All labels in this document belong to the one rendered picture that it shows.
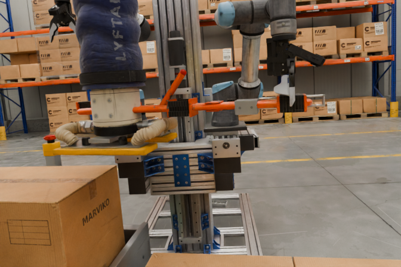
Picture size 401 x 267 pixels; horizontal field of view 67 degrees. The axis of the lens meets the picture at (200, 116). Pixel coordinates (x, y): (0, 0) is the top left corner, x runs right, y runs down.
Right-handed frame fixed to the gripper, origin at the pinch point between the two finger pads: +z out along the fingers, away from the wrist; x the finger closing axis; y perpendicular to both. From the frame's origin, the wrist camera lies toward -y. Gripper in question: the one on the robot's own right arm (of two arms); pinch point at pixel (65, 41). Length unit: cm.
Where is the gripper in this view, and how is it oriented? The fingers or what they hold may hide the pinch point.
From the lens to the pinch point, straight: 164.7
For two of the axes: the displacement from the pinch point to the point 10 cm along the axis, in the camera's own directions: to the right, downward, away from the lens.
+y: 0.7, -1.2, 9.9
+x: -10.0, 0.6, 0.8
